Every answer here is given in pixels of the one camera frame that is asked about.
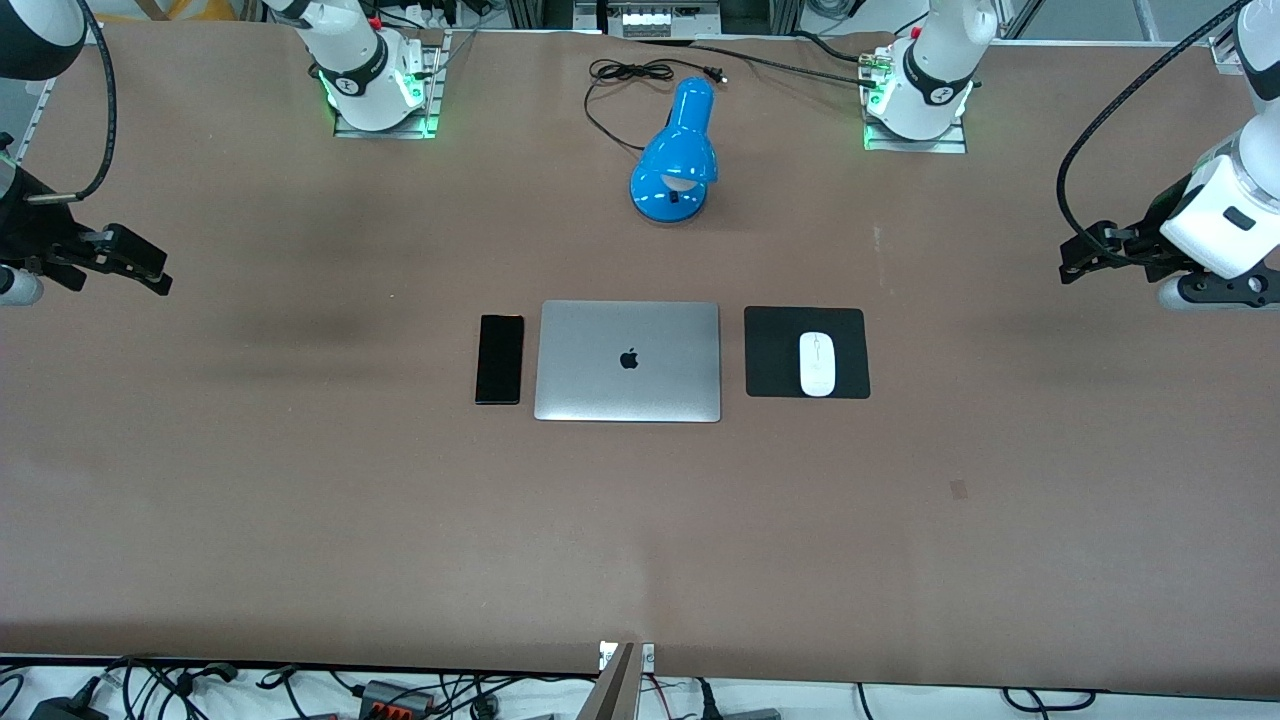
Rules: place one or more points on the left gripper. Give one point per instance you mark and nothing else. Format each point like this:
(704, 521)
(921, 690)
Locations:
(1150, 229)

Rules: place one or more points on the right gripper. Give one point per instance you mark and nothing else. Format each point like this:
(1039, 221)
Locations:
(28, 232)

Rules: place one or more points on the white computer mouse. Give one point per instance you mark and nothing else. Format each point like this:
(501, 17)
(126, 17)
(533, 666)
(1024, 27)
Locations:
(817, 365)

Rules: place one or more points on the black smartphone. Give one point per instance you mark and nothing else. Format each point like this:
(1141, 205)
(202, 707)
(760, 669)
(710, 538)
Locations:
(499, 360)

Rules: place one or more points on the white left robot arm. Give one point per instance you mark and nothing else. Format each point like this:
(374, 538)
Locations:
(935, 70)

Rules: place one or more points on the black mouse pad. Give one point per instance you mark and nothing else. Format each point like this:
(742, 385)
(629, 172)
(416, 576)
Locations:
(770, 352)

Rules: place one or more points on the blue desk lamp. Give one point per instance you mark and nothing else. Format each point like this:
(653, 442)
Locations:
(676, 150)

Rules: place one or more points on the black power adapter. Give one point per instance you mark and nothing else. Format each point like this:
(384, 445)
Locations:
(65, 708)

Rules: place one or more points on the silver closed laptop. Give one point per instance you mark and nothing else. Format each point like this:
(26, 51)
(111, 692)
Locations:
(627, 395)

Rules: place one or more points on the white power strip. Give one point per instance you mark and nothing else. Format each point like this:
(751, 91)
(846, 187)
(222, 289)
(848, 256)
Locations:
(658, 18)

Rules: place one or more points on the black box with orange connectors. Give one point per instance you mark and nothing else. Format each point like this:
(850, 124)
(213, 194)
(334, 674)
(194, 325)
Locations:
(395, 698)

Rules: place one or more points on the wooden plank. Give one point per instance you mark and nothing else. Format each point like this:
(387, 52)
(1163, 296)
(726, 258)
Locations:
(615, 690)

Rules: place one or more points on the aluminium arm base plate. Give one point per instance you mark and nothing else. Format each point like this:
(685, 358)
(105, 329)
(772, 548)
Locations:
(432, 110)
(955, 140)

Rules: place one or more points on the white clamp bracket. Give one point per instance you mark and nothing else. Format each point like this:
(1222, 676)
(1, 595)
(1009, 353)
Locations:
(648, 655)

